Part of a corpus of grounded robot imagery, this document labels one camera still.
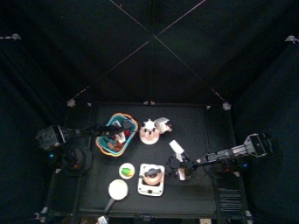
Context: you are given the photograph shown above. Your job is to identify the printed label sticker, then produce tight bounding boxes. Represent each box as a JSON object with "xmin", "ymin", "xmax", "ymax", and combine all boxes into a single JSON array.
[{"xmin": 217, "ymin": 187, "xmax": 246, "ymax": 217}]

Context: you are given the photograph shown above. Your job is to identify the white toy appliance dark parts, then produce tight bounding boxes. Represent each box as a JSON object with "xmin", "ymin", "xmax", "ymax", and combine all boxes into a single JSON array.
[{"xmin": 154, "ymin": 116, "xmax": 174, "ymax": 135}]

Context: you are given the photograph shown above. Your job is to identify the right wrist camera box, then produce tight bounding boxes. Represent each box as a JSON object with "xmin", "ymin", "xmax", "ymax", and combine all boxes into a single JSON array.
[{"xmin": 173, "ymin": 160, "xmax": 190, "ymax": 172}]

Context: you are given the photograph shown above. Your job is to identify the thin diagonal brace cord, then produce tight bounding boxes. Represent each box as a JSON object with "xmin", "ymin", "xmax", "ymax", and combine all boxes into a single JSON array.
[
  {"xmin": 107, "ymin": 0, "xmax": 230, "ymax": 107},
  {"xmin": 71, "ymin": 0, "xmax": 207, "ymax": 102}
]

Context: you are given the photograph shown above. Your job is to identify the small white plate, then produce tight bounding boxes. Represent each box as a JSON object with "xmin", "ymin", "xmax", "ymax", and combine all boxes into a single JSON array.
[{"xmin": 118, "ymin": 162, "xmax": 137, "ymax": 180}]

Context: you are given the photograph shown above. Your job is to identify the white toy frying pan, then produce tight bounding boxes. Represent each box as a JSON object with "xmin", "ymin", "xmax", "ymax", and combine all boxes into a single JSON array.
[{"xmin": 103, "ymin": 178, "xmax": 130, "ymax": 214}]

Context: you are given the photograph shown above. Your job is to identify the yellow toy corn green husk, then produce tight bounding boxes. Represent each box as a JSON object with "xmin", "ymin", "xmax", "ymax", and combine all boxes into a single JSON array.
[{"xmin": 121, "ymin": 167, "xmax": 137, "ymax": 179}]

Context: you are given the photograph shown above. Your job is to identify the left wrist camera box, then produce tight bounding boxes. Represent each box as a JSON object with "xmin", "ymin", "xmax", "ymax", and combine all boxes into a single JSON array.
[{"xmin": 121, "ymin": 119, "xmax": 135, "ymax": 131}]

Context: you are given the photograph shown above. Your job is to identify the pink white spiky toy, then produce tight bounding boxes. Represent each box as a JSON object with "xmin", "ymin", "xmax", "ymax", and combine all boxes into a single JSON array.
[{"xmin": 139, "ymin": 118, "xmax": 162, "ymax": 146}]

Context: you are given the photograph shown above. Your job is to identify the white rectangular toy block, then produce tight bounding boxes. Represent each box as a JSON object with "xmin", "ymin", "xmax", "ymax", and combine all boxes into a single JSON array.
[{"xmin": 169, "ymin": 139, "xmax": 187, "ymax": 161}]

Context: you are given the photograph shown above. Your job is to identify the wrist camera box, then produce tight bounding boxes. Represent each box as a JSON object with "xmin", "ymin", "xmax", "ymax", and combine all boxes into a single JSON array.
[
  {"xmin": 173, "ymin": 160, "xmax": 190, "ymax": 172},
  {"xmin": 121, "ymin": 119, "xmax": 135, "ymax": 131}
]

